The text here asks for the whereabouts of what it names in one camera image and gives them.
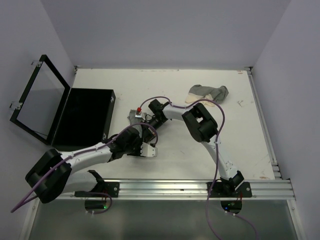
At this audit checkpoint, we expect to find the aluminium front rail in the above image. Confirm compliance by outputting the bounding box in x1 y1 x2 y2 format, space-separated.
54 177 295 201

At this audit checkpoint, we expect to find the black open storage case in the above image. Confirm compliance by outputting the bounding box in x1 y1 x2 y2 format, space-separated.
10 54 116 152

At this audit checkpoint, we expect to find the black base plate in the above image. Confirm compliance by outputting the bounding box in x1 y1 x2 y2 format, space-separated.
74 181 120 198
209 181 253 198

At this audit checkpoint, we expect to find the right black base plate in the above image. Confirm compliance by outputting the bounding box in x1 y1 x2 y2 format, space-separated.
209 181 253 198

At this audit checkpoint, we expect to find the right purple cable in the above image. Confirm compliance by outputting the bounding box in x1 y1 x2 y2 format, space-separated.
138 96 258 240

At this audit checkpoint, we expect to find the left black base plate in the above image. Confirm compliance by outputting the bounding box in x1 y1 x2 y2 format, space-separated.
74 181 120 198

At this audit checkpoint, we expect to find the aluminium rail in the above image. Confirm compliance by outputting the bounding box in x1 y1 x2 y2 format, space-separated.
54 177 295 201
245 67 283 180

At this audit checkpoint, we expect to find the aluminium right side rail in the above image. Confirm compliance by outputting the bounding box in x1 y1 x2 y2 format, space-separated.
245 67 283 180

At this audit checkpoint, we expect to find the grey striped underwear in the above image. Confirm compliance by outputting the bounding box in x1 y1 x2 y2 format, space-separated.
127 109 147 135

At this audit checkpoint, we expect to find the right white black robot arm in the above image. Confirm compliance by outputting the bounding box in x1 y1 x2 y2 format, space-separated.
147 97 245 197

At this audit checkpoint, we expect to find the grey and cream sock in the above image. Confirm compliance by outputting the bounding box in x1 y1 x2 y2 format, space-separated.
185 84 229 105

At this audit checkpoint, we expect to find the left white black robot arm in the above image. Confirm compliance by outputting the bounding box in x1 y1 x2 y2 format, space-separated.
25 122 159 204

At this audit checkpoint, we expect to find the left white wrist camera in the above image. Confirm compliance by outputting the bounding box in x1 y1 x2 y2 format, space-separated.
140 142 158 158

